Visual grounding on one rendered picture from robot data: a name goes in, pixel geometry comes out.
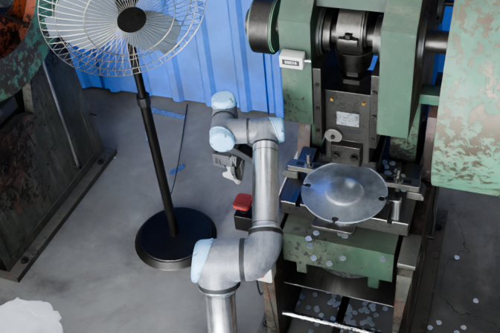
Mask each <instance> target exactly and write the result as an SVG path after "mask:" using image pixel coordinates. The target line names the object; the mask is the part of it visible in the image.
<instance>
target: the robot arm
mask: <svg viewBox="0 0 500 333"><path fill-rule="evenodd" d="M211 102H212V104H211V106H212V109H213V114H212V121H211V130H210V144H211V146H212V147H213V148H214V149H213V153H212V156H213V161H214V166H218V167H223V168H225V167H226V168H227V169H228V171H227V172H223V173H222V175H223V176H224V177H226V178H229V179H231V180H233V181H234V182H235V183H236V184H240V183H241V181H242V179H243V172H244V166H245V161H247V162H249V163H250V164H252V227H251V228H250V229H249V236H248V238H239V239H214V238H211V239H201V240H199V241H198V242H197V243H196V244H195V247H194V250H193V258H192V265H191V280H192V282H195V283H198V286H199V290H200V291H201V292H202V293H203V294H205V307H206V316H207V325H208V333H238V322H237V302H236V290H237V289H238V288H239V287H240V282H244V281H254V280H257V279H259V278H261V277H263V276H264V275H266V274H267V273H268V272H269V271H270V270H271V269H272V267H273V266H274V264H275V263H276V261H277V260H278V257H279V255H280V253H281V248H282V245H283V230H282V229H281V228H280V227H279V174H278V143H280V142H284V141H285V127H284V120H283V118H281V117H259V118H238V113H237V102H236V97H235V95H234V94H233V93H232V92H230V91H219V92H217V93H216V94H214V95H213V97H212V98H211ZM247 143H253V145H252V146H253V148H252V147H251V146H249V145H248V144H247ZM215 150H216V151H215Z"/></svg>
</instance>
